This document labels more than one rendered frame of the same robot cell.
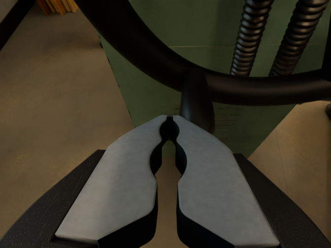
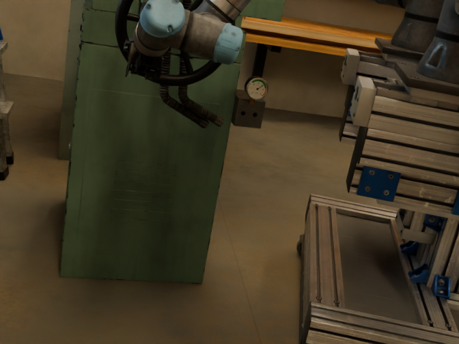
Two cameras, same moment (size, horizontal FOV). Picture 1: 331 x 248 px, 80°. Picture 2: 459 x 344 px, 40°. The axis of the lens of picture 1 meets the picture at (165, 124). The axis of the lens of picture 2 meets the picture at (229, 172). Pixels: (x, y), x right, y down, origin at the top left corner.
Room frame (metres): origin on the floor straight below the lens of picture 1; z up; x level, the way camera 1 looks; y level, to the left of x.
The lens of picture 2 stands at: (-1.38, 0.32, 1.02)
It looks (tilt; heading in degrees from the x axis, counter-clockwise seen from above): 20 degrees down; 337
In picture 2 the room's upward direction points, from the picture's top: 10 degrees clockwise
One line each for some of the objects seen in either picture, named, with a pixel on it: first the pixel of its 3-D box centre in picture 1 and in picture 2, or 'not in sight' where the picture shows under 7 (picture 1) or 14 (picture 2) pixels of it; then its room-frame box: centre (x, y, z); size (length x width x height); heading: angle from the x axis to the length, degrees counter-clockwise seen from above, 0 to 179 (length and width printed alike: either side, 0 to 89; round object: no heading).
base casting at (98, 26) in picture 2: not in sight; (156, 20); (0.57, -0.16, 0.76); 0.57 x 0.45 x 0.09; 172
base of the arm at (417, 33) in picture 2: not in sight; (420, 31); (0.24, -0.88, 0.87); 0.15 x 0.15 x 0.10
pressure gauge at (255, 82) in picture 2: not in sight; (255, 90); (0.20, -0.37, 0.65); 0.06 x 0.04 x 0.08; 82
